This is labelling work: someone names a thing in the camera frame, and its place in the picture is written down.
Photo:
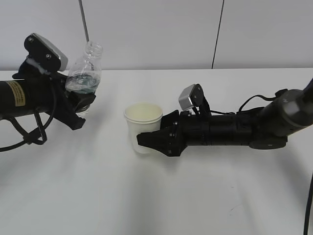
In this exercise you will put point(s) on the clear water bottle green label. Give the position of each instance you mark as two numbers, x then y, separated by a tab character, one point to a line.
84	75

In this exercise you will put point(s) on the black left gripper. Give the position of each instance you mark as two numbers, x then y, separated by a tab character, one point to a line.
44	92

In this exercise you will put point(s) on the white paper cup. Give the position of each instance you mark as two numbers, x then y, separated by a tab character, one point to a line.
142	117

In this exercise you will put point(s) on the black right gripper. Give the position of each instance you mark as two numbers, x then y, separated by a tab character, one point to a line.
172	138

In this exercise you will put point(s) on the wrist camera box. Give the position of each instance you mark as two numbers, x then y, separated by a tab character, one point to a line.
193	97
45	53

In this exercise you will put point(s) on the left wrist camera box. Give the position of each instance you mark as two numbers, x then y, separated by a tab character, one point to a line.
45	53

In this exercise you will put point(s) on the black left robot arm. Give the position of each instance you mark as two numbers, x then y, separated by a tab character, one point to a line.
11	95

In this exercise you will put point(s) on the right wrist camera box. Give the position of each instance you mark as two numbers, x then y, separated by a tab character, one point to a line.
193	97

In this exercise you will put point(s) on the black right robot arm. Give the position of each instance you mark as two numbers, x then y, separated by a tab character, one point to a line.
262	128

